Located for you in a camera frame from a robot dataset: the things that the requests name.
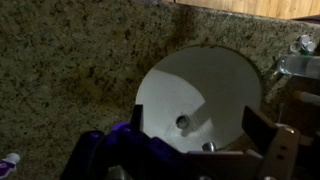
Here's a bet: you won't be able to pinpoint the white round sink basin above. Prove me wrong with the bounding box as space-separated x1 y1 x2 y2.
136 47 262 152

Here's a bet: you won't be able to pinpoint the chrome sink drain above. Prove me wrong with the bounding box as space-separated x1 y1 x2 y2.
175 115 190 129

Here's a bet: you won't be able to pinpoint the clear plastic bottle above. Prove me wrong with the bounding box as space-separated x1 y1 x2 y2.
277 55 320 79

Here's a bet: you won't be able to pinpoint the purple white tube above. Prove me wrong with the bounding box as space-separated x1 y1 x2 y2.
0 153 21 180

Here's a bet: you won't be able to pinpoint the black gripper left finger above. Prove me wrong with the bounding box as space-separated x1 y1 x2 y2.
130 104 143 130

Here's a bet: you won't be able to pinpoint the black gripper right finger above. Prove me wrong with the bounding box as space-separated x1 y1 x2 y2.
242 106 278 154

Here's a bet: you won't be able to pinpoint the white tube with label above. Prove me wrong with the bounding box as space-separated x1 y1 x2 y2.
293 91 320 106

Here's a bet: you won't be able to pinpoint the small silver capped bottles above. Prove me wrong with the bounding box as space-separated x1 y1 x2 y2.
289 35 316 53

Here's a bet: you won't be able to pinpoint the chrome tap with handle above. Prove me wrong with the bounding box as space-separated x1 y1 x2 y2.
202 142 217 152

